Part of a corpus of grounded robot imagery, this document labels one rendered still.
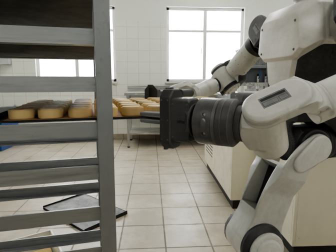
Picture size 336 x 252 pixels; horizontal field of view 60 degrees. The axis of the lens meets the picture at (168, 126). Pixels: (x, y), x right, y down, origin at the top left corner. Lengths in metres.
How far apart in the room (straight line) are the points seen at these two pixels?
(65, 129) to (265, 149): 0.38
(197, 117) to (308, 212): 1.50
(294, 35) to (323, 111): 0.43
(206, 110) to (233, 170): 1.95
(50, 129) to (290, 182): 0.70
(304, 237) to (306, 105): 1.58
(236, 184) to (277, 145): 1.98
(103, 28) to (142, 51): 4.79
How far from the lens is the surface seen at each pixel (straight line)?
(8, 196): 1.12
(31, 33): 0.61
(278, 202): 1.00
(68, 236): 1.15
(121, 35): 5.41
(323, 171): 1.90
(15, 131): 0.62
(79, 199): 2.78
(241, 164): 2.45
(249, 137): 0.51
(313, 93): 0.50
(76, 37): 0.60
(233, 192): 2.51
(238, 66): 1.28
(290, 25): 0.93
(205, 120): 0.51
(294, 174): 0.97
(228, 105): 0.51
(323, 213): 2.00
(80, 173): 0.62
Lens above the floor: 1.06
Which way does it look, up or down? 9 degrees down
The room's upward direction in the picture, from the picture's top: straight up
